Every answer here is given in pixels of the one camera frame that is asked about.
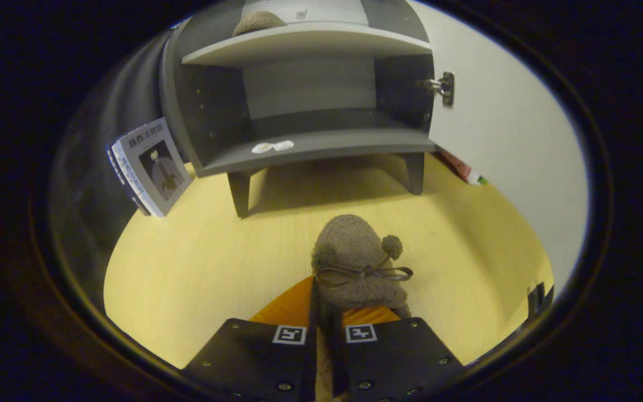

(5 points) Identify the black backdrop cloth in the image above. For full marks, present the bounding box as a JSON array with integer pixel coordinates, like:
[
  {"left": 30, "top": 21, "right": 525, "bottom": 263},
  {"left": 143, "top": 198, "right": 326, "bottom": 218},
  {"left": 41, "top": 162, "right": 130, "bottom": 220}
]
[{"left": 48, "top": 28, "right": 188, "bottom": 313}]

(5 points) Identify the brown fuzzy slipper shoe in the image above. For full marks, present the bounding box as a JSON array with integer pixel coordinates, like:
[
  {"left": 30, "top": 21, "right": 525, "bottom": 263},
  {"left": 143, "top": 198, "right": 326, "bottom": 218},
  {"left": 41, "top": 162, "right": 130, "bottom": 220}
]
[
  {"left": 232, "top": 10, "right": 287, "bottom": 37},
  {"left": 310, "top": 214, "right": 414, "bottom": 400}
]

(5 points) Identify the red and green packet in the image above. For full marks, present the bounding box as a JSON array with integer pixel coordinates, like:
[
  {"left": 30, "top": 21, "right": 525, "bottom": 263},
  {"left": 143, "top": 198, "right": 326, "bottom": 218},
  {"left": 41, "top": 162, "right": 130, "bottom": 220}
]
[{"left": 439, "top": 150, "right": 490, "bottom": 186}]

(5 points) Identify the stack of books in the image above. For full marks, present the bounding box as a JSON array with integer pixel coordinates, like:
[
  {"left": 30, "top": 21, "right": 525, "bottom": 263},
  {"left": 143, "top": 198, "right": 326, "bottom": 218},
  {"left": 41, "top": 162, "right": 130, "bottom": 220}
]
[{"left": 105, "top": 116, "right": 195, "bottom": 218}]

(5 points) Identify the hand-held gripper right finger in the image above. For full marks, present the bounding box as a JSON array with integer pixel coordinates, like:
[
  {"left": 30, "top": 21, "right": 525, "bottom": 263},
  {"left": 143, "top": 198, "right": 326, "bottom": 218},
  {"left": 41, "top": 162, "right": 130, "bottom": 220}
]
[{"left": 330, "top": 306, "right": 464, "bottom": 402}]

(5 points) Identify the metal door hinge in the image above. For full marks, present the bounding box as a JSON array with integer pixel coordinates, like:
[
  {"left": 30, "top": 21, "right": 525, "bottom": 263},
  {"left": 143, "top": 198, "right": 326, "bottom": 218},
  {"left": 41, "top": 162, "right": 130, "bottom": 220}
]
[{"left": 422, "top": 71, "right": 456, "bottom": 107}]

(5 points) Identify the grey shoe cabinet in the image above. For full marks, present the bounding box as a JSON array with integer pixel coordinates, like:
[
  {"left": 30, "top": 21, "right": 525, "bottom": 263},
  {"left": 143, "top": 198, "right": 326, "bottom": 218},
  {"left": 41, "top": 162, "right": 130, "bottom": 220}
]
[{"left": 160, "top": 0, "right": 439, "bottom": 218}]

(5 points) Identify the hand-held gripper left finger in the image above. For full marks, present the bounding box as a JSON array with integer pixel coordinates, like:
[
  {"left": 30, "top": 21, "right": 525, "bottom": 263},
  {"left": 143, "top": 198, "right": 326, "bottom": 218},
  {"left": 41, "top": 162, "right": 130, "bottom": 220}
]
[{"left": 181, "top": 276, "right": 320, "bottom": 402}]

